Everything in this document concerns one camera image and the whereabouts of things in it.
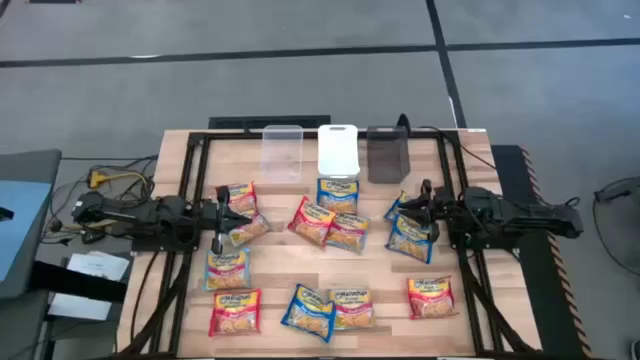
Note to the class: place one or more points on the white paper sheet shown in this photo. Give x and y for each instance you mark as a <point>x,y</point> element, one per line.
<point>80,306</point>
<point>97,265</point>

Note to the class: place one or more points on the grey side table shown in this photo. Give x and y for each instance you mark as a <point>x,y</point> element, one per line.
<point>30,165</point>

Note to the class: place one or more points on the black aluminium rig frame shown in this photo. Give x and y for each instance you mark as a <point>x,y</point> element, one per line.
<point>230,134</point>

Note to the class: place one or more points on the small black object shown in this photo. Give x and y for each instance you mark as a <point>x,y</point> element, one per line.
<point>5,214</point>

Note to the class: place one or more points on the blue soy sauce ramen pack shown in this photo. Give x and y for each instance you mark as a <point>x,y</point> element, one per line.
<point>307,312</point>
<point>391,215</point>
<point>410,245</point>
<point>338,197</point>

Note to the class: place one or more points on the black beam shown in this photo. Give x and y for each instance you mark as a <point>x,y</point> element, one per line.
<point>75,282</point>

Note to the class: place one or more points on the clear plastic bin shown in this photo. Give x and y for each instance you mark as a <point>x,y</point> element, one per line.
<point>281,155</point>

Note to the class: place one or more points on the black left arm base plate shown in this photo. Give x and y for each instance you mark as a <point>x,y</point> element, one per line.
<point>150,245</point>

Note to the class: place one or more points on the black clamp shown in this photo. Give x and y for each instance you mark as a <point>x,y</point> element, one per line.
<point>404,121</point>

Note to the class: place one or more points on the black ribbed floor mat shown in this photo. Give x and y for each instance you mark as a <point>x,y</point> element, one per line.
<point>240,122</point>

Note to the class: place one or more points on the blue mat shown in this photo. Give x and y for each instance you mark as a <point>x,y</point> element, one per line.
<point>25,225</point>

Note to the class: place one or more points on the dark floor mat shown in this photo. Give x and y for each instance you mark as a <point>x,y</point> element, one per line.
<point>50,1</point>

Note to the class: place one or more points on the white plastic bin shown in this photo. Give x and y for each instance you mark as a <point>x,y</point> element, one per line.
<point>338,150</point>

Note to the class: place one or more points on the light blue beef ramen pack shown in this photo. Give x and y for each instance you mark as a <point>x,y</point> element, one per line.
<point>252,231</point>
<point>348,234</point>
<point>227,270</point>
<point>353,310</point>

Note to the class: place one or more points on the round black plug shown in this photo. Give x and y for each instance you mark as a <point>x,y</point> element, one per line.
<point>55,225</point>

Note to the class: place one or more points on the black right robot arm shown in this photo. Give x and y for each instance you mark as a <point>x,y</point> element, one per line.
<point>505,212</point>

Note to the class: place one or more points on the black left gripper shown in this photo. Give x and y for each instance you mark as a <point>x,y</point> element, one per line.
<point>207,216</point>

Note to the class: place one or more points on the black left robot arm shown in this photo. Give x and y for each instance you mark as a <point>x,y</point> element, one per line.
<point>125,212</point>

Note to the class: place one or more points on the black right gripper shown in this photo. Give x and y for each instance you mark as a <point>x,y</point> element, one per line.
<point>442,210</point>

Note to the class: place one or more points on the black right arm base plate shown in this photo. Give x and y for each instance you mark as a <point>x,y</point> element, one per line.
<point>480,244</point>

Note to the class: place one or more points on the dark grey plastic bin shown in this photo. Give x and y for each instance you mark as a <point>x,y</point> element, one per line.
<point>388,157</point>

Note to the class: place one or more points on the red beef ramen pack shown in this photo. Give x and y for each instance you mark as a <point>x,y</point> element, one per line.
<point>310,222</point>
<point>431,298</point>
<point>244,200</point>
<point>235,312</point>

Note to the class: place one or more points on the black power adapter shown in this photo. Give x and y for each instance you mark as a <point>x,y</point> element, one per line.
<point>93,236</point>

